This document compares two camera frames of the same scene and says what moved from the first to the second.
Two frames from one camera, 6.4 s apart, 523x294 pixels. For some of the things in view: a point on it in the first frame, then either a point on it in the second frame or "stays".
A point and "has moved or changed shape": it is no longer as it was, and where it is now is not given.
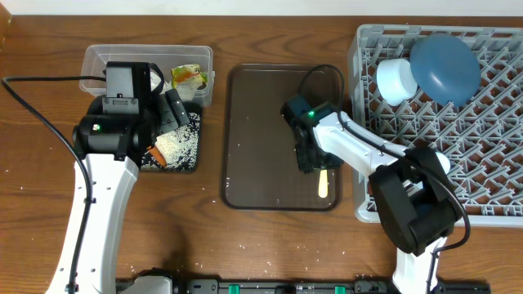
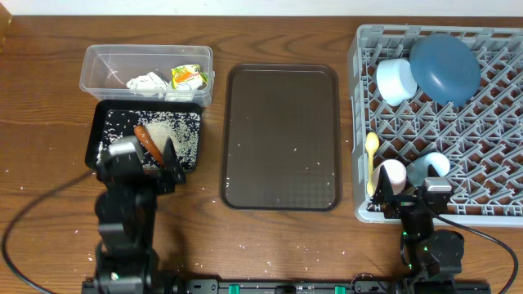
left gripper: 164,116 -> 148,175
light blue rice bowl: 395,81 stays
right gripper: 312,159 -> 403,202
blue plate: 444,68 stays
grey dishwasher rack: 483,140 stays
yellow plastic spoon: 323,184 has moved or changed shape
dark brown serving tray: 261,170 stays
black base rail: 294,287 stays
